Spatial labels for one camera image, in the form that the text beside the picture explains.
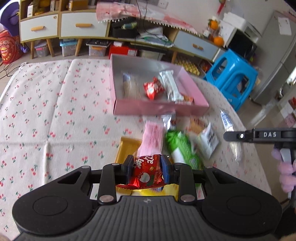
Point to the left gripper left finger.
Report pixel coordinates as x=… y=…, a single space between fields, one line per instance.
x=111 y=176

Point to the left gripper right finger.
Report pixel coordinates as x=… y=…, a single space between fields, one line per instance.
x=182 y=175

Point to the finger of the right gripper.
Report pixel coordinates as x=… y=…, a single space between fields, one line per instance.
x=238 y=136

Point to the yellow biscuit snack pack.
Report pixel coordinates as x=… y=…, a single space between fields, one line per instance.
x=167 y=190

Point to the green chips snack pack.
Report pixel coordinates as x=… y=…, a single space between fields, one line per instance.
x=180 y=149

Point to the golden snack pack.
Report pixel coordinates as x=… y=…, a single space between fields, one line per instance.
x=127 y=146

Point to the white monkey biscuit pack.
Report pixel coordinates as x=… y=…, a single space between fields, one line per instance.
x=207 y=141

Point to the pink wafer snack pack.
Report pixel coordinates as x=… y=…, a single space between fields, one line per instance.
x=152 y=139

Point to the silver truffle chocolate pack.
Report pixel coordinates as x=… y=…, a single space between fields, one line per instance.
x=169 y=121

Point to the long white snack bar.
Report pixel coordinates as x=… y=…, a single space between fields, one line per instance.
x=170 y=86

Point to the clear rice cracker pack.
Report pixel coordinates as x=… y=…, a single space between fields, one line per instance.
x=130 y=86

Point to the red strawberry snack pack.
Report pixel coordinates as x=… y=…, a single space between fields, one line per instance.
x=153 y=89

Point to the orange white cookie pack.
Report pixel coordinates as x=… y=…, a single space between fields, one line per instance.
x=188 y=100

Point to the pink gloved right hand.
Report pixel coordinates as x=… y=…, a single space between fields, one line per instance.
x=286 y=169

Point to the brown cracker pack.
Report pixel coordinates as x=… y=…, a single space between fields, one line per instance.
x=196 y=125

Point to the blue plastic stool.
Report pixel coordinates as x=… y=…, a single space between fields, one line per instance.
x=233 y=76

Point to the cherry print tablecloth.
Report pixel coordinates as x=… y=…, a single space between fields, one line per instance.
x=56 y=117

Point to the yellow egg tray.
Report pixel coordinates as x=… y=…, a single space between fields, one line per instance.
x=187 y=64

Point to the pink cardboard box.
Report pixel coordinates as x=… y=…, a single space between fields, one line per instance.
x=141 y=86

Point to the orange fruit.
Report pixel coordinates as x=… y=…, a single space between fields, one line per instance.
x=218 y=41

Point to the red box under cabinet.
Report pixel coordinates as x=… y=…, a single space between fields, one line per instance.
x=121 y=50

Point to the clear storage bin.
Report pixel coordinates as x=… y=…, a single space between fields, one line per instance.
x=68 y=47

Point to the red drum toy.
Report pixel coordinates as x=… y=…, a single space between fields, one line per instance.
x=10 y=47

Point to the pink cherry cloth cover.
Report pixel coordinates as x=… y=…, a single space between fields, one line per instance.
x=111 y=12

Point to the wooden tv cabinet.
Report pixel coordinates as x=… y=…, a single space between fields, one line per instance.
x=83 y=24

